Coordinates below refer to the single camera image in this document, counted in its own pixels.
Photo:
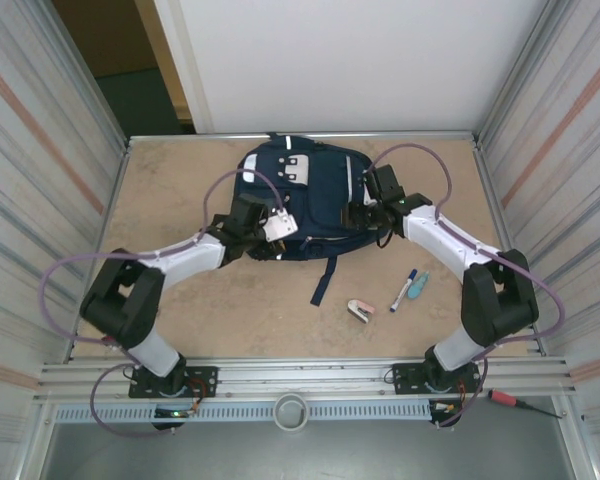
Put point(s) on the navy blue backpack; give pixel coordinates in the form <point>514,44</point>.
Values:
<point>320,200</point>

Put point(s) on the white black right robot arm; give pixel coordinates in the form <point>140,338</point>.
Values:
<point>435,232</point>

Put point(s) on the blue white marker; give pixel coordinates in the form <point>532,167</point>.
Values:
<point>402,292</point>

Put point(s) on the pink white stapler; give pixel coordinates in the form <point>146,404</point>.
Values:
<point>356,310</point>

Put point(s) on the teal correction tape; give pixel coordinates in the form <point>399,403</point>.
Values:
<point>418,287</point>

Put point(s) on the grey round pipe fitting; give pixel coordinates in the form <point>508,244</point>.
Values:
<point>280,417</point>

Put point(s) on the grey metal shelf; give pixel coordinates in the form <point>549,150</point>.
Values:
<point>305,455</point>

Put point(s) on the aluminium table end rail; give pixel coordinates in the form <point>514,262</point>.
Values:
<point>405,135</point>

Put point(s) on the aluminium table side rail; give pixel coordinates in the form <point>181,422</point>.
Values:
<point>494,200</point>
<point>100,250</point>

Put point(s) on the aluminium mounting rail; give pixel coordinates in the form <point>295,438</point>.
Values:
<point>305,372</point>

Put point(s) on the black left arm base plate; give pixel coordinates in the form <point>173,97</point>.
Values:
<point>207,374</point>

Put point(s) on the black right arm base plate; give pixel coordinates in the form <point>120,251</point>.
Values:
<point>405,377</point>

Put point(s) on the white door frame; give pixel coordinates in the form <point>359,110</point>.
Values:
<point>180,50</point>

